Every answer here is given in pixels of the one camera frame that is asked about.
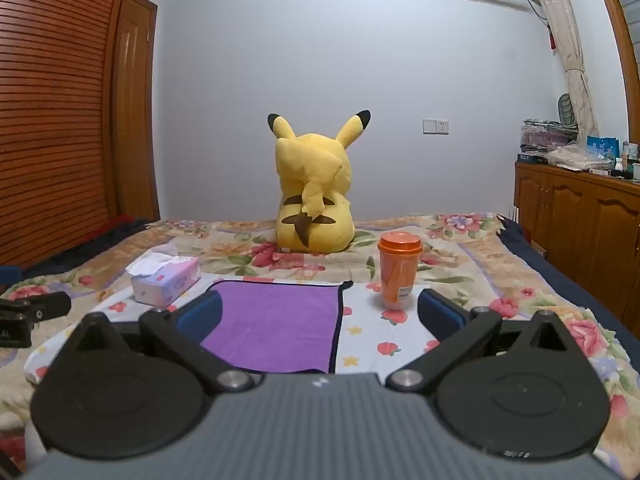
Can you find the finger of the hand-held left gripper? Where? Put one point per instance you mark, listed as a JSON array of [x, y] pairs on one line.
[[42, 306]]

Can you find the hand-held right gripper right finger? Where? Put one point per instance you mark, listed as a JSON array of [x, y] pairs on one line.
[[440, 312]]

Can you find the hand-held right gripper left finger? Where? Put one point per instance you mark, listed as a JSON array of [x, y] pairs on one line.
[[197, 312]]

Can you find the purple towel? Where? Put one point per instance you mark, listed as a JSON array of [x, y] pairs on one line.
[[275, 320]]

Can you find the pink tissue box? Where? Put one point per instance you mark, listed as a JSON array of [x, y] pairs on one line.
[[165, 280]]

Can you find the orange cup with lid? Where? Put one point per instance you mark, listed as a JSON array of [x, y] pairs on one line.
[[398, 270]]

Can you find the floral blanket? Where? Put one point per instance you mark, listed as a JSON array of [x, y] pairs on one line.
[[475, 260]]

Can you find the white fruit-printed cloth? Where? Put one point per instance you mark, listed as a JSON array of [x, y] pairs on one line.
[[372, 335]]

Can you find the navy bed sheet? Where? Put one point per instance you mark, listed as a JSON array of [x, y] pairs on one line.
[[555, 275]]

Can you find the wooden cabinet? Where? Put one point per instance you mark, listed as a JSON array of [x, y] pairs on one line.
[[580, 220]]

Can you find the yellow plush toy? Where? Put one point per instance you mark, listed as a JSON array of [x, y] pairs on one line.
[[312, 185]]

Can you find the dark blue flat box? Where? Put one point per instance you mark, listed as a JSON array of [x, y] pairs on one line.
[[532, 158]]

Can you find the wooden louvred wardrobe door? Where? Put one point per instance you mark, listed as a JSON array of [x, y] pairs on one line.
[[50, 110]]

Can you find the beige crumpled cloth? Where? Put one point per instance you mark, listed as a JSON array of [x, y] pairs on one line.
[[575, 157]]

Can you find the light blue box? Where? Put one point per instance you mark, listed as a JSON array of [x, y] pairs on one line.
[[604, 147]]

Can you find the small white bottle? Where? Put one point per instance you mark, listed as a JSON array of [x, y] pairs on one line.
[[619, 164]]

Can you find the grey mesh racket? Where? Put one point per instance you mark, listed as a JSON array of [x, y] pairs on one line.
[[566, 108]]

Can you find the beige curtain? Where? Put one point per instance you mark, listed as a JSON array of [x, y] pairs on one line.
[[570, 50]]

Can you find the white wall socket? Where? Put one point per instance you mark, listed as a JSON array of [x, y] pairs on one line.
[[435, 127]]

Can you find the wooden frame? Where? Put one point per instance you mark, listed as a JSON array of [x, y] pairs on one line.
[[612, 20]]

